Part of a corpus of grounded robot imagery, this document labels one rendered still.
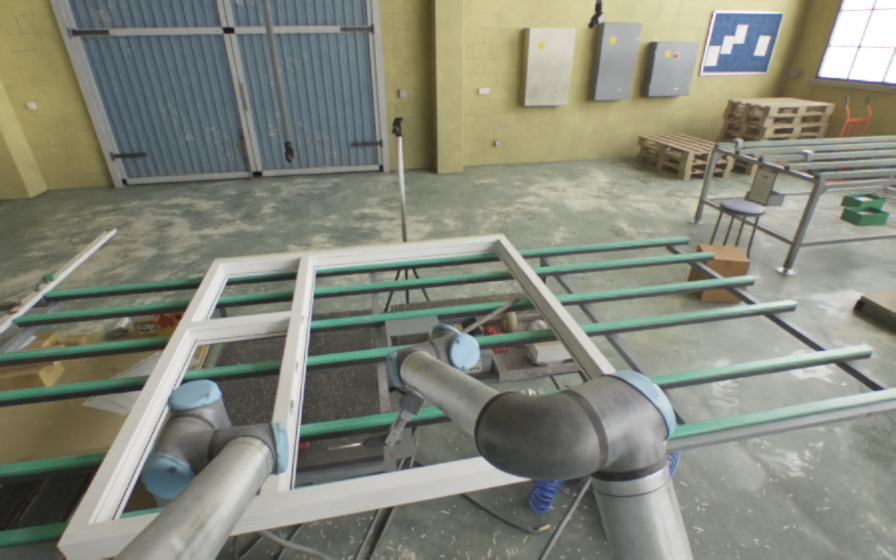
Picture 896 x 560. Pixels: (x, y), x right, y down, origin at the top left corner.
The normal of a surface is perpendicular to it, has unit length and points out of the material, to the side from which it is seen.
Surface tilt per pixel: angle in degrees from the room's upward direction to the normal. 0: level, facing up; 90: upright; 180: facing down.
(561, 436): 44
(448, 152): 90
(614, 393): 10
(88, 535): 0
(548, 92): 90
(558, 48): 90
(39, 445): 0
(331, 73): 90
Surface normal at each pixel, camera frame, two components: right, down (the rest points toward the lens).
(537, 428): -0.35, -0.44
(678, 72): 0.18, 0.47
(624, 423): 0.32, -0.25
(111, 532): 0.00, -0.88
